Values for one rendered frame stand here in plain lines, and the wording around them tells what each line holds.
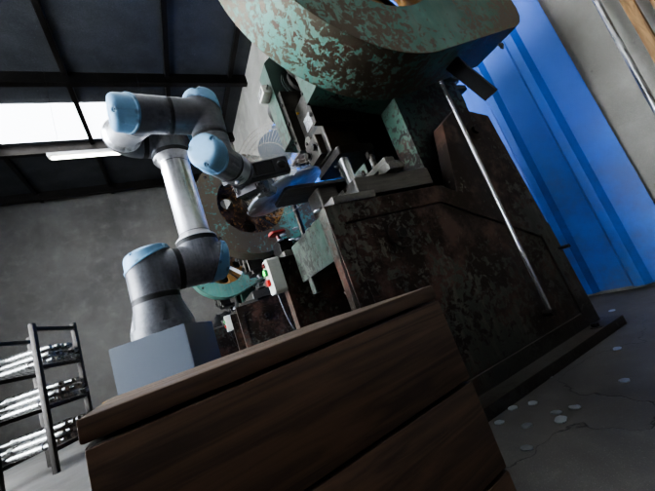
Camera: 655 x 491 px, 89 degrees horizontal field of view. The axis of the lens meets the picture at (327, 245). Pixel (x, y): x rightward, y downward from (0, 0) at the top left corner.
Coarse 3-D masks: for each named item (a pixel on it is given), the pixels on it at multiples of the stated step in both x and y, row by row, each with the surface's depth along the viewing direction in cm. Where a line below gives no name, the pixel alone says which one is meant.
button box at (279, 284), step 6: (270, 258) 126; (276, 258) 126; (270, 264) 125; (276, 264) 126; (270, 270) 124; (276, 270) 125; (282, 270) 126; (270, 276) 124; (276, 276) 124; (282, 276) 125; (276, 282) 123; (282, 282) 124; (270, 288) 128; (276, 288) 123; (282, 288) 123; (282, 306) 128; (288, 318) 128
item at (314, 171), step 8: (304, 168) 103; (312, 168) 105; (288, 176) 100; (296, 176) 104; (304, 176) 109; (312, 176) 114; (272, 184) 99; (280, 184) 101; (288, 184) 106; (296, 184) 114; (280, 192) 111; (256, 200) 102; (264, 200) 106; (272, 200) 114; (248, 208) 106; (256, 208) 110; (264, 208) 116; (272, 208) 122; (256, 216) 119
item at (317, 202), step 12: (336, 180) 115; (288, 192) 108; (300, 192) 112; (312, 192) 116; (324, 192) 114; (336, 192) 116; (276, 204) 116; (288, 204) 119; (312, 204) 119; (324, 204) 112
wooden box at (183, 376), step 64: (384, 320) 53; (192, 384) 28; (256, 384) 31; (320, 384) 33; (384, 384) 37; (448, 384) 41; (128, 448) 25; (192, 448) 27; (256, 448) 29; (320, 448) 31; (384, 448) 34; (448, 448) 38
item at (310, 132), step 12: (300, 108) 131; (300, 120) 133; (312, 132) 127; (324, 132) 119; (336, 132) 121; (348, 132) 123; (312, 144) 120; (324, 144) 120; (336, 144) 119; (348, 144) 121; (312, 156) 124; (324, 156) 121
